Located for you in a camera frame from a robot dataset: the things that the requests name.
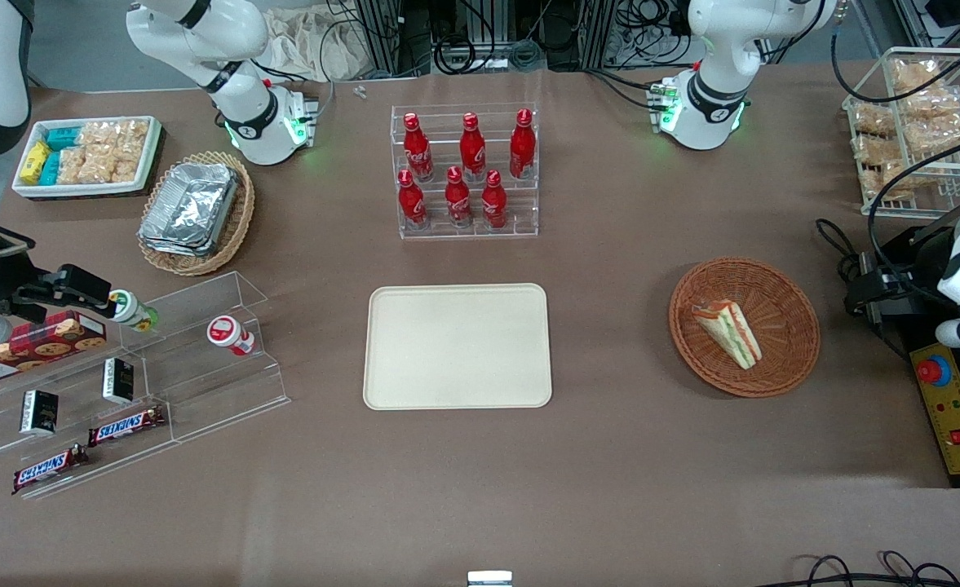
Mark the white rectangular snack tray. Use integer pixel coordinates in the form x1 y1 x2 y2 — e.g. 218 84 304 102
11 116 162 199

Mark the bagged fried snack pack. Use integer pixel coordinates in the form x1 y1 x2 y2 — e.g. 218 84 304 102
904 119 960 157
896 90 960 123
853 135 898 164
891 59 944 92
859 163 914 201
851 104 896 136

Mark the light oval wicker basket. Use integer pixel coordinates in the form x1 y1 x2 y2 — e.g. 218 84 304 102
137 151 255 276

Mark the brown round wicker basket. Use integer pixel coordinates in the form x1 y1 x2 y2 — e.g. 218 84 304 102
669 258 821 399

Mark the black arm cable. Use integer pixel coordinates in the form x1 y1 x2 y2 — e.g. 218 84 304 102
830 0 960 104
866 137 960 270

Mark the beige crumpled cloth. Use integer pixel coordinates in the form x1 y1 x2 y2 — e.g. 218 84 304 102
264 7 370 82

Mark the plastic-wrapped triangle sandwich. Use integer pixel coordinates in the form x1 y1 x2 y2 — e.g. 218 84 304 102
692 300 763 370

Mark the red-lid yogurt bottle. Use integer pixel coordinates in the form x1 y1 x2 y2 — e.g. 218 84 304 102
207 316 256 357

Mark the yellow emergency stop box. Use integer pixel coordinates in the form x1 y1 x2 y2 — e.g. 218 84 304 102
910 342 960 478

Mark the beige plastic tray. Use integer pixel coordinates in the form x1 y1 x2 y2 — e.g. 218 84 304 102
364 284 553 410

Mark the clear acrylic bottle rack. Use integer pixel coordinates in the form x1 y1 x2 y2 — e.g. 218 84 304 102
390 104 539 240

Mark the yellow snack packet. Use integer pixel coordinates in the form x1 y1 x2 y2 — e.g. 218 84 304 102
20 141 51 185

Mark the rice cracker packet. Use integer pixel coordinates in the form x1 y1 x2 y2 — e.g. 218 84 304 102
117 120 151 154
78 121 122 149
86 147 143 184
57 147 89 185

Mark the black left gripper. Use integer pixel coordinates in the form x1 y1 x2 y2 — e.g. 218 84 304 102
845 228 960 330

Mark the red tartan cookie box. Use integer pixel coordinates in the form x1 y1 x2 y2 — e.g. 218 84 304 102
0 310 108 388

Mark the small black carton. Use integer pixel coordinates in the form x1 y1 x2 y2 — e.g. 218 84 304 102
103 358 135 406
20 390 60 435

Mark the green-lid yogurt bottle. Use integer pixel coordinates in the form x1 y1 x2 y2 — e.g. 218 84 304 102
108 290 158 333

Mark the stack of foil trays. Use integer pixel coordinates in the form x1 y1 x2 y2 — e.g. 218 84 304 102
139 161 241 258

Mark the red cola bottle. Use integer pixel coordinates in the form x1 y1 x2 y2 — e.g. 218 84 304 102
398 169 427 229
481 170 507 229
403 113 434 182
510 108 537 180
445 166 473 228
460 113 486 182

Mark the black floor cable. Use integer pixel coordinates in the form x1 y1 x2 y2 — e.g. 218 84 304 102
773 550 960 587

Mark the black looped gripper cable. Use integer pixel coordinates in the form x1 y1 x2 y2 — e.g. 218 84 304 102
816 218 865 283

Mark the coiled black cable bundle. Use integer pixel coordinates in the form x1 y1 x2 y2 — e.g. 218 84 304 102
433 34 477 76

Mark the snickers chocolate bar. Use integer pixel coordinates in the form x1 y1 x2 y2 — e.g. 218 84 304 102
12 444 89 495
88 405 166 447

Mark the clear acrylic stepped shelf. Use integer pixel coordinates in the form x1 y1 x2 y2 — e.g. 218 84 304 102
0 271 291 500

